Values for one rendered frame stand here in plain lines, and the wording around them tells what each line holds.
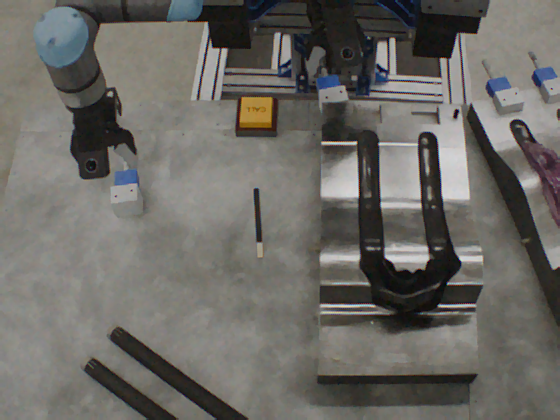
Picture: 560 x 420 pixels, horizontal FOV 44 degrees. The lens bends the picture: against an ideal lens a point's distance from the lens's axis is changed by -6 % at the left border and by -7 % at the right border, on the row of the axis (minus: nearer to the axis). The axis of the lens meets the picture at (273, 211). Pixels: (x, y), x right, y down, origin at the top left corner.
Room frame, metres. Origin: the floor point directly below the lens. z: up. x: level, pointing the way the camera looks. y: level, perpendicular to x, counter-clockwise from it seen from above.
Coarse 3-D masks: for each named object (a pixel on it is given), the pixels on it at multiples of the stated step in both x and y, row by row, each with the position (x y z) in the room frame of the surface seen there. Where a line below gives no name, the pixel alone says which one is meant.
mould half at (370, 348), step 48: (336, 144) 0.69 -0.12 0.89; (384, 144) 0.68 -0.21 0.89; (336, 192) 0.59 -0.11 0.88; (384, 192) 0.58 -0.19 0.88; (336, 240) 0.48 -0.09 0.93; (384, 240) 0.48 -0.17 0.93; (336, 288) 0.41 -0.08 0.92; (480, 288) 0.37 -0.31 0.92; (336, 336) 0.35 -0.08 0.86; (384, 336) 0.34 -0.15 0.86; (432, 336) 0.33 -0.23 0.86
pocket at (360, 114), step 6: (354, 108) 0.77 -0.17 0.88; (360, 108) 0.77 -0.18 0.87; (366, 108) 0.77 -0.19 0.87; (372, 108) 0.77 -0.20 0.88; (378, 108) 0.76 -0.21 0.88; (354, 114) 0.76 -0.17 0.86; (360, 114) 0.76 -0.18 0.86; (366, 114) 0.76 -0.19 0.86; (372, 114) 0.76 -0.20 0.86; (378, 114) 0.76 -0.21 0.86; (354, 120) 0.75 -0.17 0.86; (360, 120) 0.75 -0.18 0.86; (366, 120) 0.75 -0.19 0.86; (372, 120) 0.75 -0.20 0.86; (378, 120) 0.75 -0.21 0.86
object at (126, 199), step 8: (128, 168) 0.72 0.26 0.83; (120, 176) 0.70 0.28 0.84; (128, 176) 0.70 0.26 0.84; (136, 176) 0.70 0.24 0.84; (120, 184) 0.68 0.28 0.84; (128, 184) 0.68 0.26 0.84; (136, 184) 0.67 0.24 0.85; (112, 192) 0.66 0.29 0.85; (120, 192) 0.66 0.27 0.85; (128, 192) 0.66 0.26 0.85; (136, 192) 0.66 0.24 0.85; (112, 200) 0.64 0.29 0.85; (120, 200) 0.64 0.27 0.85; (128, 200) 0.64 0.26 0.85; (136, 200) 0.64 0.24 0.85; (120, 208) 0.64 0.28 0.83; (128, 208) 0.64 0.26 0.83; (136, 208) 0.64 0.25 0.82; (120, 216) 0.64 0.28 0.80
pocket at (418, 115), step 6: (414, 108) 0.76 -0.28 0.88; (420, 108) 0.76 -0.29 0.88; (438, 108) 0.74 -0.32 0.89; (414, 114) 0.75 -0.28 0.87; (420, 114) 0.75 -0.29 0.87; (426, 114) 0.75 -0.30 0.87; (432, 114) 0.75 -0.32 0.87; (438, 114) 0.74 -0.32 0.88; (414, 120) 0.74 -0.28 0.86; (420, 120) 0.74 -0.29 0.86; (426, 120) 0.74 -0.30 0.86; (432, 120) 0.74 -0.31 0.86; (438, 120) 0.73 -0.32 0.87
